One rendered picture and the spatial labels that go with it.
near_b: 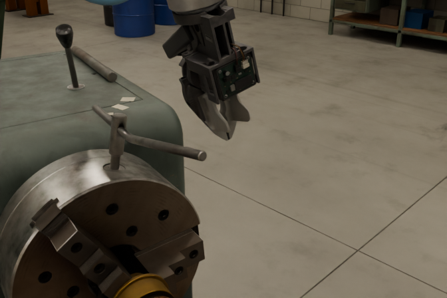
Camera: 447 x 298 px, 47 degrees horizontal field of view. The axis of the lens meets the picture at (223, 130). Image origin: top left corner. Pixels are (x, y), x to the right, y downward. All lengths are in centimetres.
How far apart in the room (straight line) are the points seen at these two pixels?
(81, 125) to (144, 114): 12
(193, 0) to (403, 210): 267
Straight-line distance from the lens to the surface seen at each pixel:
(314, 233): 285
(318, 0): 845
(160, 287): 75
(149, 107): 98
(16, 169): 88
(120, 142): 77
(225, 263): 260
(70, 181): 78
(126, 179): 76
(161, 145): 64
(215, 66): 64
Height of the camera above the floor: 159
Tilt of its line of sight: 23 degrees down
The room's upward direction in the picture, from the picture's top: straight up
